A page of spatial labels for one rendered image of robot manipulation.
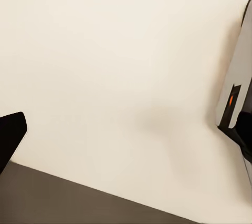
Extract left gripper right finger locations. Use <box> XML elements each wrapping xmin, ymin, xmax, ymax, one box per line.
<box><xmin>235</xmin><ymin>111</ymin><xmax>252</xmax><ymax>154</ymax></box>

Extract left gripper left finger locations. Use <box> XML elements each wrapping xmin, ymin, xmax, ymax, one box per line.
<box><xmin>0</xmin><ymin>111</ymin><xmax>27</xmax><ymax>174</ymax></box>

